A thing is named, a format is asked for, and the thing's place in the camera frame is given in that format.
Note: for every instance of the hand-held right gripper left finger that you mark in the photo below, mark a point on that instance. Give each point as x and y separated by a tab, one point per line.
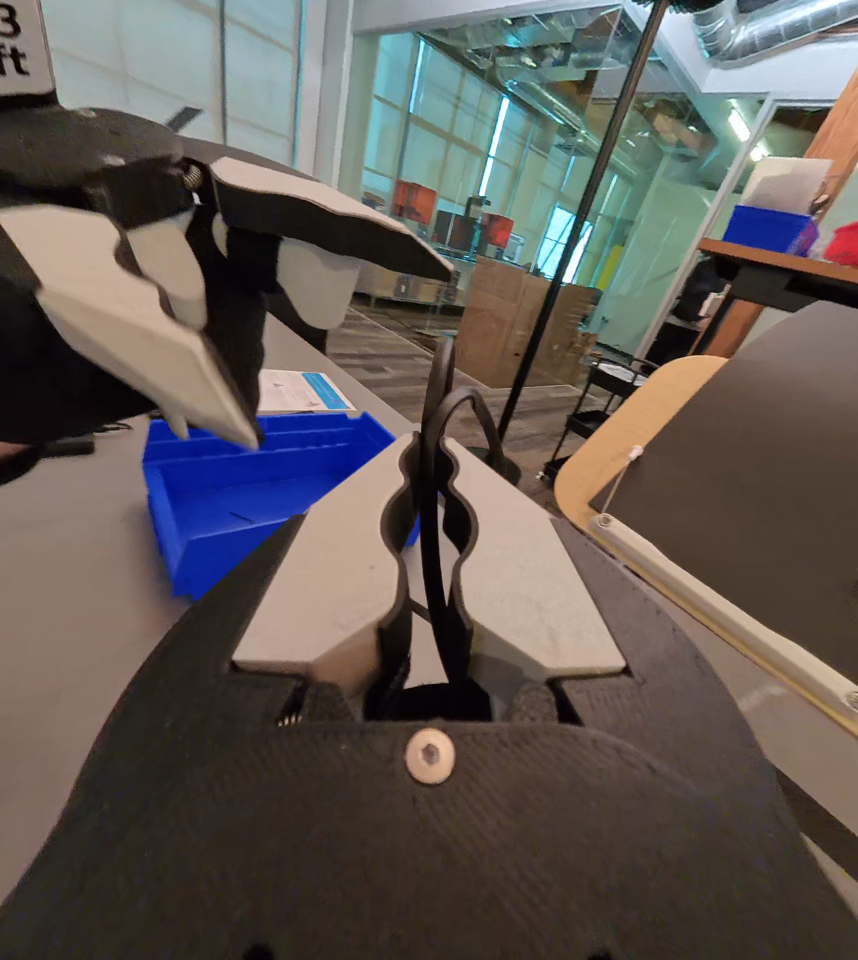
317	600

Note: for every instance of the person's left hand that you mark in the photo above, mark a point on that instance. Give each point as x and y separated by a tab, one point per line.
39	368

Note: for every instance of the orange 3D printer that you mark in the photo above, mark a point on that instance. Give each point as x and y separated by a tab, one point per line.
498	231
416	203

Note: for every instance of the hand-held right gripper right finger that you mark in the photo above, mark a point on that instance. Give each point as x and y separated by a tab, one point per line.
541	600

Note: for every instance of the black utility cart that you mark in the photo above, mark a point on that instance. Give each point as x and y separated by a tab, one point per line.
601	413

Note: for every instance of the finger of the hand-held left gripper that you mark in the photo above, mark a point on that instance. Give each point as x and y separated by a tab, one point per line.
324	218
144	338

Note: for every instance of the silver bent duct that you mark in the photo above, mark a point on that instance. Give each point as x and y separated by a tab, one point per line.
789	27

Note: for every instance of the black round-top pole stand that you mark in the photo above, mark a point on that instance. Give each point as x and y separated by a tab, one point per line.
579	210

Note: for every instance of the small blue bin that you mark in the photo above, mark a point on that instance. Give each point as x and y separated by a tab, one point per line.
771	228

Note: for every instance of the blue plastic bin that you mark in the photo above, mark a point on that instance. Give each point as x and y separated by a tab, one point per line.
234	495

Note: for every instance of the printed paper sheet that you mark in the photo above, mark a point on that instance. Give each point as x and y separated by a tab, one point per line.
306	393

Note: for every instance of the wooden standing desk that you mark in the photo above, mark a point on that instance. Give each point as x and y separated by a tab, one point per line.
804	278

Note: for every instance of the wooden board with black mat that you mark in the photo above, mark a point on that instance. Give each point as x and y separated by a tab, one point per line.
789	495

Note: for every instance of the large cardboard box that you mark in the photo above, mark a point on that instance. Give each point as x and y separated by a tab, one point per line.
526	323

